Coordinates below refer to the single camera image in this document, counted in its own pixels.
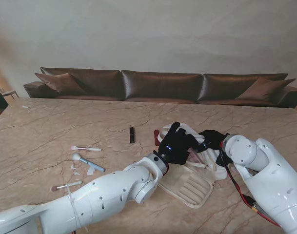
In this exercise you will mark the small clear plastic piece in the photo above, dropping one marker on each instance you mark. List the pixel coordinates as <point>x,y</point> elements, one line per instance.
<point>76,173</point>
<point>73,167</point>

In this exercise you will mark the grey side chair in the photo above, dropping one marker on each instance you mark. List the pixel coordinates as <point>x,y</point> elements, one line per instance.
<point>9,92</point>

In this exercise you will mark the red lipstick tube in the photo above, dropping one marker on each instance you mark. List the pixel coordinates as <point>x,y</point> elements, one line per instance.
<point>156,135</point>

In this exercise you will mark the black lipstick tube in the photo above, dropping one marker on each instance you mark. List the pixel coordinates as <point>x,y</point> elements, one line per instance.
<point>132,136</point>

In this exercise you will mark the white zip tie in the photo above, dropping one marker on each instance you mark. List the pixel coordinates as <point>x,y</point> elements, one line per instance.
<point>73,204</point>

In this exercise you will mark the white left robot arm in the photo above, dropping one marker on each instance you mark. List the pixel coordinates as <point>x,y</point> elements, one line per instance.
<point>102,195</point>

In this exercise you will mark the brown leather sofa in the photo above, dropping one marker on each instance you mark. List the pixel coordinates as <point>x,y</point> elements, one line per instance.
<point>160,85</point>

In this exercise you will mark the cream white cosmetics bag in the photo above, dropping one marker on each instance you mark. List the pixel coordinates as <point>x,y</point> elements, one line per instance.
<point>187,187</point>

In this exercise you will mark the pink makeup brush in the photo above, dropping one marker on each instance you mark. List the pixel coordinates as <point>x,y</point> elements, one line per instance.
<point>83,148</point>

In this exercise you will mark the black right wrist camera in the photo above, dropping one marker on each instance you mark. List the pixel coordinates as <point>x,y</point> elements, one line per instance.
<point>221,159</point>

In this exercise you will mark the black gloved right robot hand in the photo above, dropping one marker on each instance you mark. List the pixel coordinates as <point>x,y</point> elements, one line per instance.
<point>214,140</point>

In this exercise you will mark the clear plastic brush sleeve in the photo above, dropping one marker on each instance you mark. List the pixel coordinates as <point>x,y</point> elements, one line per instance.
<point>91,171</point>

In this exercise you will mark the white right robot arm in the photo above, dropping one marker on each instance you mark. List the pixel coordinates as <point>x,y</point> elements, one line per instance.
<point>272,175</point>

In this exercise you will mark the brown sofa pillow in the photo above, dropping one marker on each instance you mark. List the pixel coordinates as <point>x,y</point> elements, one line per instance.
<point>59,83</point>
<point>264,89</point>

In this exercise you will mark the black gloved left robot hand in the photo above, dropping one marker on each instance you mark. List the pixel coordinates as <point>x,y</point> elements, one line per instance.
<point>175,146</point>

